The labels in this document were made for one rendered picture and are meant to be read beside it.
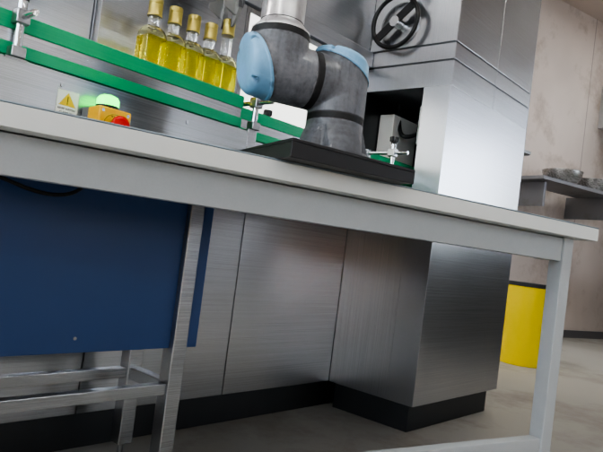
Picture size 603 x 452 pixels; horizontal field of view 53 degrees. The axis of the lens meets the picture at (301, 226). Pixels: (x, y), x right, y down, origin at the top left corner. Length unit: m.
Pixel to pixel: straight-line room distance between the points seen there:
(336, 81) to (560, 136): 5.73
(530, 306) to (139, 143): 3.61
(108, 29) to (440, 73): 1.18
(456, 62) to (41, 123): 1.66
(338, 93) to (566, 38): 5.94
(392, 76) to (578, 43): 4.95
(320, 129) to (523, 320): 3.28
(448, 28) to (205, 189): 1.49
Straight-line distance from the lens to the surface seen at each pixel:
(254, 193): 1.06
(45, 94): 1.26
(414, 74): 2.34
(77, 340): 1.35
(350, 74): 1.21
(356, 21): 2.45
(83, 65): 1.32
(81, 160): 0.96
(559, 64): 6.90
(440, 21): 2.37
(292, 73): 1.16
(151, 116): 1.37
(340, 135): 1.17
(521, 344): 4.33
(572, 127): 7.02
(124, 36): 1.69
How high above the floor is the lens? 0.61
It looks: 2 degrees up
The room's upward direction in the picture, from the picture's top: 7 degrees clockwise
